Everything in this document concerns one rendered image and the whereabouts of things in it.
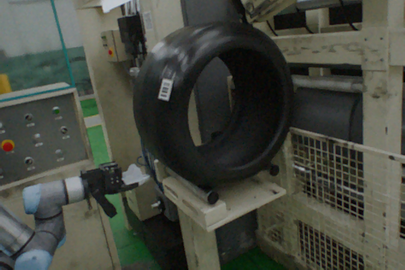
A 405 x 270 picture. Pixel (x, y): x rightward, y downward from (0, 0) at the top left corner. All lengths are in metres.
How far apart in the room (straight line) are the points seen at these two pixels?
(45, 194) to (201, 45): 0.61
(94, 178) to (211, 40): 0.54
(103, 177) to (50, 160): 0.72
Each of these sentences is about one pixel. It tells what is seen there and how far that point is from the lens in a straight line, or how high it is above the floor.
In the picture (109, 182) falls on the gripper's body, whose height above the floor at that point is 1.05.
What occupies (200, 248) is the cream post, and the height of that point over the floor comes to 0.44.
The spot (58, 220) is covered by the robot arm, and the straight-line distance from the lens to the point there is 1.05.
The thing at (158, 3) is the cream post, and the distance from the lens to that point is 1.36.
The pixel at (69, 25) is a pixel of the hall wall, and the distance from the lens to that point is 10.17.
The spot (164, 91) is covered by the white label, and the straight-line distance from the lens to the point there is 0.95.
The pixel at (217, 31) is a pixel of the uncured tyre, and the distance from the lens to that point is 1.04.
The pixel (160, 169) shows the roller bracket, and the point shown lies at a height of 0.91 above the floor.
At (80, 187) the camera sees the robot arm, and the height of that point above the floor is 1.07.
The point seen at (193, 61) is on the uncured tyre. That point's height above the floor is 1.36.
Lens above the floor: 1.46
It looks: 16 degrees down
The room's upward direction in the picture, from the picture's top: 8 degrees counter-clockwise
